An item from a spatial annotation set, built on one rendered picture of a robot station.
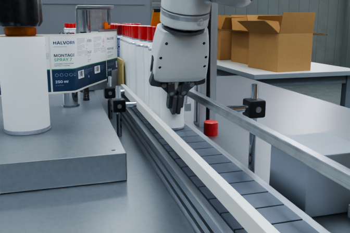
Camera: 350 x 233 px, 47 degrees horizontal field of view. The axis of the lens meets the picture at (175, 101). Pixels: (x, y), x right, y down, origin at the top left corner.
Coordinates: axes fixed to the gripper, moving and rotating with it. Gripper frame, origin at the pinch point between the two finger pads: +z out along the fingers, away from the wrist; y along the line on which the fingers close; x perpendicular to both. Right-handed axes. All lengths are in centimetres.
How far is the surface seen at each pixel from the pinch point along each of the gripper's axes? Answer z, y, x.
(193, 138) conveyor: 4.6, -2.5, 6.0
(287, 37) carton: 46, -117, -145
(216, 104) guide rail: -6.1, -3.3, 11.5
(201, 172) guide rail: -5.7, 4.3, 26.7
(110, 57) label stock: 14, 6, -52
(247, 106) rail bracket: -6.4, -8.1, 13.0
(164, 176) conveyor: 5.7, 5.0, 14.1
